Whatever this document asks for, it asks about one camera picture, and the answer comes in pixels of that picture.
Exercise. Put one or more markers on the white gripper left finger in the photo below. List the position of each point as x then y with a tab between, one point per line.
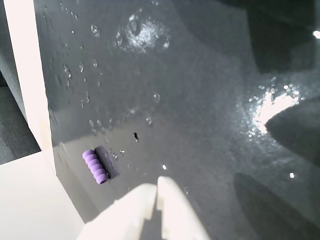
125	212

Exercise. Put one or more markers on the black table mat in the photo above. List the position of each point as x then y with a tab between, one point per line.
180	100

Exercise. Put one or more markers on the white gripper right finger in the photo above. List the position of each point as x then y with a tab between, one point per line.
177	215

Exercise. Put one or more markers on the purple ribbed pen grip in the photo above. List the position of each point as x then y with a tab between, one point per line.
95	167

